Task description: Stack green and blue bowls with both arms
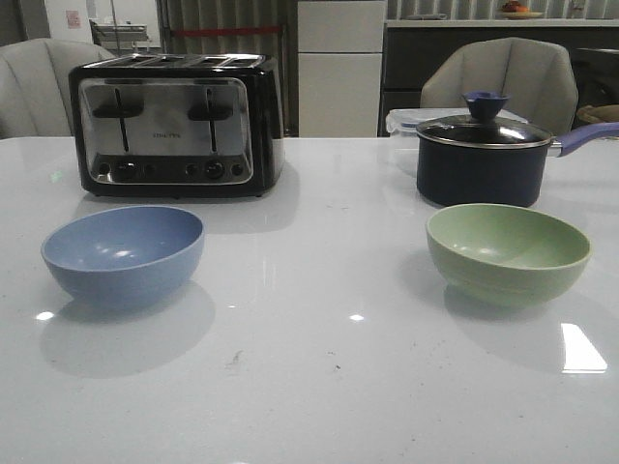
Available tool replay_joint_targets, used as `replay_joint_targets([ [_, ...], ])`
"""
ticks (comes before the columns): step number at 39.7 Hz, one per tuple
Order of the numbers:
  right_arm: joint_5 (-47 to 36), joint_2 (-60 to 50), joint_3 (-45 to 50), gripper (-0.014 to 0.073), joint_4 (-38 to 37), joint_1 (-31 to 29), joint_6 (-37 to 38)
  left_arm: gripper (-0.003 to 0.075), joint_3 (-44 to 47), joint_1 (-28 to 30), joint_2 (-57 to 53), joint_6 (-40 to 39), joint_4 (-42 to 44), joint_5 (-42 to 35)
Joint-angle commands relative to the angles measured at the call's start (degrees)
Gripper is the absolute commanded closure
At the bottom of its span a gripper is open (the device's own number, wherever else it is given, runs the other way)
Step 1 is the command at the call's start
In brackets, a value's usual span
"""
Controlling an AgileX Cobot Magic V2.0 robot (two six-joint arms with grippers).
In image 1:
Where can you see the blue bowl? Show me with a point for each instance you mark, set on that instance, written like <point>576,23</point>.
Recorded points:
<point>125,258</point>

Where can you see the grey chair left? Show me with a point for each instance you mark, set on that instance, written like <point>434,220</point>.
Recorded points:
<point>35,90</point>

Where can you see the clear plastic food container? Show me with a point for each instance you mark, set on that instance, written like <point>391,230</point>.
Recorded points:
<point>404,121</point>

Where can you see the glass pot lid blue knob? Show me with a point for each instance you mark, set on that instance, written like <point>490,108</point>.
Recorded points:
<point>482,127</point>

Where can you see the black chrome four-slot toaster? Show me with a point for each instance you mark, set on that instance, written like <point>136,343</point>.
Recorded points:
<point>178,125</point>

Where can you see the dark blue saucepan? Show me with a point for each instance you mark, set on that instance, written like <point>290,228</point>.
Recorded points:
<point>449,175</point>

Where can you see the grey chair right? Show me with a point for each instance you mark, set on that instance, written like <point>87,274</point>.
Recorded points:
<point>537,76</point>

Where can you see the grey chair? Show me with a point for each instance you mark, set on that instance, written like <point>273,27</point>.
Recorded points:
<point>537,76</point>
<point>35,90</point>

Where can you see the white refrigerator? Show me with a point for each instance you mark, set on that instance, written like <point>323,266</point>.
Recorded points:
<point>340,46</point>

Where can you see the wicker basket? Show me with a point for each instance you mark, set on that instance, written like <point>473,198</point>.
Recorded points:
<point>590,114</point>

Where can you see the green bowl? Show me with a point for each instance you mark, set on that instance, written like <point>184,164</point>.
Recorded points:
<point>506,255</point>

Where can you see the fruit bowl on counter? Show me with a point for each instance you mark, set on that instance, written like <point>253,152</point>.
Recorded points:
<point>516,10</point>

